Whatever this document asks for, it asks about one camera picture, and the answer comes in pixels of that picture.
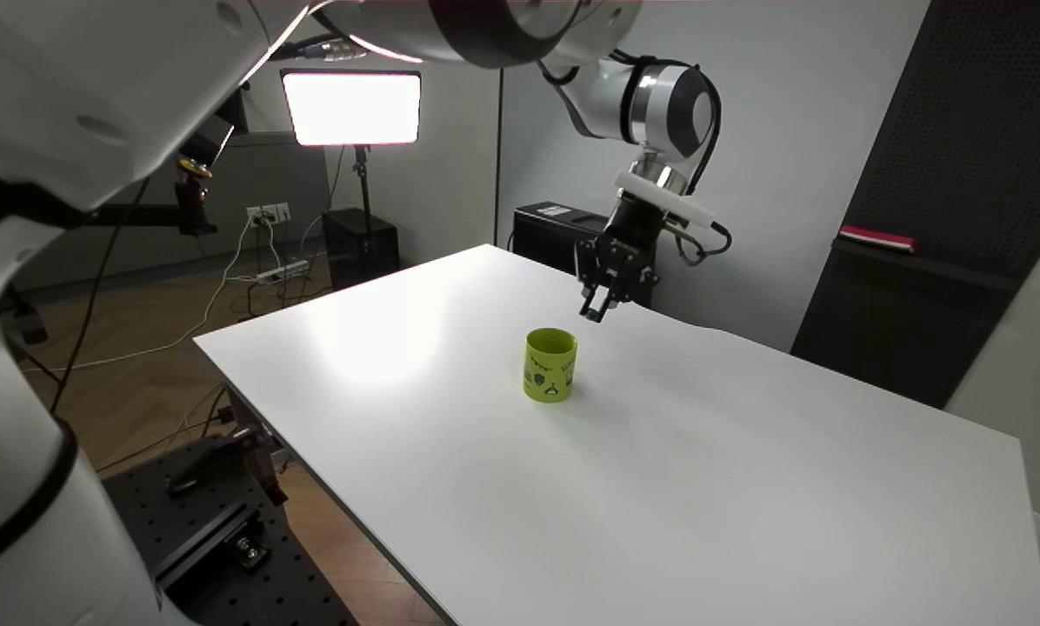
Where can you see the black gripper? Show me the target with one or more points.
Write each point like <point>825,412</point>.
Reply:
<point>623,254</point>

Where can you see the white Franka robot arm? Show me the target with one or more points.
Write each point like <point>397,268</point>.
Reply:
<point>77,91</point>

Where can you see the yellow-green printed mug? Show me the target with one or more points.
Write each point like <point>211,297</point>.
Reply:
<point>552,371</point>

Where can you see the black computer tower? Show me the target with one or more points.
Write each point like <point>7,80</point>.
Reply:
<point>546,231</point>

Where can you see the thin vertical black pole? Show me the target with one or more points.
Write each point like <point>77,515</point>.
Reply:
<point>497,162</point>

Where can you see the small black floor box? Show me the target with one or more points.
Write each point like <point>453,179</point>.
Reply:
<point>363,245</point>

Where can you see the black light stand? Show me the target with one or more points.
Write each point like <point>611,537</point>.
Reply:
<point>363,179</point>

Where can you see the pink flat item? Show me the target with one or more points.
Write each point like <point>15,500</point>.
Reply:
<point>879,239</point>

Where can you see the bright LED light panel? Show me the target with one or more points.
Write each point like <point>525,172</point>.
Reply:
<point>352,111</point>

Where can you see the tall black cabinet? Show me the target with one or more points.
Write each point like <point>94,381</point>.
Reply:
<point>958,175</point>

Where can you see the black table clamp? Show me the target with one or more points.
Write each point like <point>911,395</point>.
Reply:
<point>243,458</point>

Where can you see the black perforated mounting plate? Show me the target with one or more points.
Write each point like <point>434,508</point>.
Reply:
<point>263,580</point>

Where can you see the black tripod pole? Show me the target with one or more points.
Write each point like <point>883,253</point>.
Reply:
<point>94,291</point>

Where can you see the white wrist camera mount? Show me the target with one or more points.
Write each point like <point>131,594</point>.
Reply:
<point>672,203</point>

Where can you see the white wall power outlet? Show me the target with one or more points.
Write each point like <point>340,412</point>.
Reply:
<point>270,214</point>

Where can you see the black camera on tripod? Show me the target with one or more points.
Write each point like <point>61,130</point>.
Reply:
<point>201,175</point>

